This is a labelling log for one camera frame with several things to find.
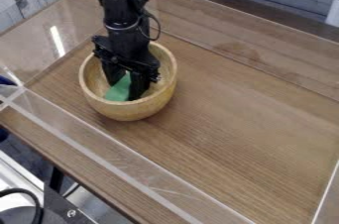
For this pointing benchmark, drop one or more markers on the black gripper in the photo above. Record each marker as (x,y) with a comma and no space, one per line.
(122,51)

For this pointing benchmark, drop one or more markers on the green rectangular block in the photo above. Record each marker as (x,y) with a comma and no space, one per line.
(118,91)

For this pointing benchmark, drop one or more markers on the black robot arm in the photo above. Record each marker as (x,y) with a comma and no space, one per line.
(125,14)

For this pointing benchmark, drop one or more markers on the brown wooden bowl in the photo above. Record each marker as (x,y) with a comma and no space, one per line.
(152,100)

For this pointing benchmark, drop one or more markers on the black metal table leg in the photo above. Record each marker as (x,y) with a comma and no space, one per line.
(56,180)

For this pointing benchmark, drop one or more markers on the clear acrylic tray wall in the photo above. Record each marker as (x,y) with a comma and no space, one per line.
(241,151)

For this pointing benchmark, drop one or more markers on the black metal bracket with screw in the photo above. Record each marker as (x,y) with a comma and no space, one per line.
(60,212)

